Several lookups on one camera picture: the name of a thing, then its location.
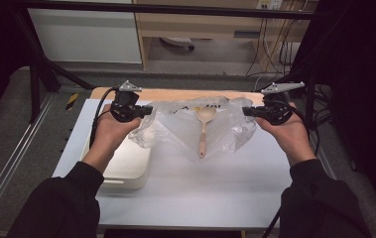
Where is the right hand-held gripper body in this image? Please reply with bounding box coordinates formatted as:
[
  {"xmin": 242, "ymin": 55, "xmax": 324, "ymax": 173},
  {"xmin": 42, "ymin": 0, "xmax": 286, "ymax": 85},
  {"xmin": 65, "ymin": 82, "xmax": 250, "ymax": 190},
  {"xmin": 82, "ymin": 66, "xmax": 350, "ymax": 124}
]
[{"xmin": 260, "ymin": 81, "xmax": 306, "ymax": 126}]

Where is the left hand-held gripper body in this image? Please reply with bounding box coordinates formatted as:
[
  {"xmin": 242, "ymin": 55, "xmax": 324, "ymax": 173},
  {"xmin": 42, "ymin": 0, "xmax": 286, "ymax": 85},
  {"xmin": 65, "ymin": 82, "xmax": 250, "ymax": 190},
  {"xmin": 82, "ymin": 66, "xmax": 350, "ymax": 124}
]
[{"xmin": 110, "ymin": 79, "xmax": 143, "ymax": 123}]

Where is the clear plastic bag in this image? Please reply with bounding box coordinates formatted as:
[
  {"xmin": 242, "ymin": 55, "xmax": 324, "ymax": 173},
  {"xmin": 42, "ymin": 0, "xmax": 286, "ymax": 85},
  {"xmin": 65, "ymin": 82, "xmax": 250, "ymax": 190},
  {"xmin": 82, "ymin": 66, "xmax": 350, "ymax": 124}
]
[{"xmin": 128, "ymin": 96, "xmax": 258, "ymax": 163}]

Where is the beige spoon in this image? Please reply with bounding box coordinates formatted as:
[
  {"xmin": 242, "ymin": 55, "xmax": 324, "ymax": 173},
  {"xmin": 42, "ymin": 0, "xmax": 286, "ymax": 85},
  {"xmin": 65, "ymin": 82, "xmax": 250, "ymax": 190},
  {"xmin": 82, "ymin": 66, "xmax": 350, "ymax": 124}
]
[{"xmin": 194, "ymin": 106, "xmax": 217, "ymax": 159}]

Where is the cream plastic bin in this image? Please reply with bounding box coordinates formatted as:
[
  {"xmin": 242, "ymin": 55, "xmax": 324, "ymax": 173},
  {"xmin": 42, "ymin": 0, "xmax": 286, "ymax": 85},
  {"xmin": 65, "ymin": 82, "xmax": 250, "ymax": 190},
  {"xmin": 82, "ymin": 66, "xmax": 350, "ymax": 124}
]
[{"xmin": 80, "ymin": 132, "xmax": 152, "ymax": 190}]

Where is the person's right hand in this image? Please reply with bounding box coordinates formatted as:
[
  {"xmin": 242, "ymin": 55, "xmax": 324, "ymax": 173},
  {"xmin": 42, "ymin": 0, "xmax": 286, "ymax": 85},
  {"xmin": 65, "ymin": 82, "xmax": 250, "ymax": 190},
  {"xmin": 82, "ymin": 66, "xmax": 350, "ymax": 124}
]
[{"xmin": 254, "ymin": 101, "xmax": 317, "ymax": 167}]

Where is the person's left hand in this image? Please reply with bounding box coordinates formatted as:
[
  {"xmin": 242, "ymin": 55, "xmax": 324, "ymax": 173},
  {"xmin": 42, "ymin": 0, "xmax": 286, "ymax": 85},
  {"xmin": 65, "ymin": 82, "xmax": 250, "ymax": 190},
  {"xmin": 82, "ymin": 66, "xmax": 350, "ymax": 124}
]
[{"xmin": 81, "ymin": 103, "xmax": 143, "ymax": 175}]

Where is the grey chair base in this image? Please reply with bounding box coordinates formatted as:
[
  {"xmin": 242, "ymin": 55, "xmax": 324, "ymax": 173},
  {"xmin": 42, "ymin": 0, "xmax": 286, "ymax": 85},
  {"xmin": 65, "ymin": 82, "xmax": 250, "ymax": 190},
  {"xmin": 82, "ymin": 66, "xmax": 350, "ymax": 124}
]
[{"xmin": 159, "ymin": 36, "xmax": 195, "ymax": 52}]

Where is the white cabinet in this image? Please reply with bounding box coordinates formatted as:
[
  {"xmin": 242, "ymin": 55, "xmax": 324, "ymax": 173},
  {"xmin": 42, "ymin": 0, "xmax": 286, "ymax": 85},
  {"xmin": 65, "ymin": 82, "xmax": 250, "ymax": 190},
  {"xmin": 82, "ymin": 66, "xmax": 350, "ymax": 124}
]
[{"xmin": 26, "ymin": 0, "xmax": 143, "ymax": 64}]

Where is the wooden desk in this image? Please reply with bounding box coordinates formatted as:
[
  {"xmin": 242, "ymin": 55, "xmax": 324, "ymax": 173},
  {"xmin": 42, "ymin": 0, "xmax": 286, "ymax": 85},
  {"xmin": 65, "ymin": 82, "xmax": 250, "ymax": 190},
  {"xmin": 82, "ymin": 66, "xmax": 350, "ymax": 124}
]
[{"xmin": 132, "ymin": 0, "xmax": 318, "ymax": 70}]

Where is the black metal crossbar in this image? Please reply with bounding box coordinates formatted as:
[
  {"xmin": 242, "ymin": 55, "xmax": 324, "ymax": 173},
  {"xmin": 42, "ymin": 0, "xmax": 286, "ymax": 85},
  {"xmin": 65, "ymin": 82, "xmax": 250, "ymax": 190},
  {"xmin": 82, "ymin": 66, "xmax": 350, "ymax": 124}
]
[{"xmin": 13, "ymin": 1, "xmax": 322, "ymax": 20}]

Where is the white power strip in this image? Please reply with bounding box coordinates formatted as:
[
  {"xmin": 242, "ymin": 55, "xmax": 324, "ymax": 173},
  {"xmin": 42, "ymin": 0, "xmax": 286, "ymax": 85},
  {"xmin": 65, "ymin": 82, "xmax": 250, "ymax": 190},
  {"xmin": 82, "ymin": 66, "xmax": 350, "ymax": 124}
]
[{"xmin": 256, "ymin": 0, "xmax": 284, "ymax": 11}]

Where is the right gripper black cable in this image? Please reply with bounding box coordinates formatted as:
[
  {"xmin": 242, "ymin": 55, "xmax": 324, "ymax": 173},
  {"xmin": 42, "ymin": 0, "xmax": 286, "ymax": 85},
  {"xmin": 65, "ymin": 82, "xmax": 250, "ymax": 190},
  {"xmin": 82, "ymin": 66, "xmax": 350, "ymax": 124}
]
[{"xmin": 262, "ymin": 100, "xmax": 313, "ymax": 238}]

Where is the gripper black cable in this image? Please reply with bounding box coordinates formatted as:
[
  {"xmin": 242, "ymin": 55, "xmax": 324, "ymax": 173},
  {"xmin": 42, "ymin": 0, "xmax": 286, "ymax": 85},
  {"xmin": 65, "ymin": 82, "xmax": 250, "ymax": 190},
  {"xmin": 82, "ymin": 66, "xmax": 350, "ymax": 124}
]
[
  {"xmin": 88, "ymin": 86, "xmax": 119, "ymax": 150},
  {"xmin": 262, "ymin": 100, "xmax": 313, "ymax": 238}
]

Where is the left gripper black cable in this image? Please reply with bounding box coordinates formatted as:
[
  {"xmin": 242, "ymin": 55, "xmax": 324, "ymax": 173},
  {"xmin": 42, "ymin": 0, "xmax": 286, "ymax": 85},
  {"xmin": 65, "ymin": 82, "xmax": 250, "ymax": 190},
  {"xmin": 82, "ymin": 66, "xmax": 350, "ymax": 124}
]
[{"xmin": 88, "ymin": 86, "xmax": 119, "ymax": 150}]

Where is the black floor cable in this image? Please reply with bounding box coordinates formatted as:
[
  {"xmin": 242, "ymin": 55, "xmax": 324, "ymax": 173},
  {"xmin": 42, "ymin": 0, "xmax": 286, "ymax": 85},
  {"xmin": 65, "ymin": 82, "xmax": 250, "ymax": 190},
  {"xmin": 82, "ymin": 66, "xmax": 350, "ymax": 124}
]
[{"xmin": 304, "ymin": 110, "xmax": 330, "ymax": 160}]

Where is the bundle of hanging cables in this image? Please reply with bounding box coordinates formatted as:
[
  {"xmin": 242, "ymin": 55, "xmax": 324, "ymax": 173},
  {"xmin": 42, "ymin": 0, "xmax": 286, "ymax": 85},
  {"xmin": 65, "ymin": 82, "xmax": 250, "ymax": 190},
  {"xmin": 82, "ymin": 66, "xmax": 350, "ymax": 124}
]
[{"xmin": 245, "ymin": 0, "xmax": 309, "ymax": 78}]

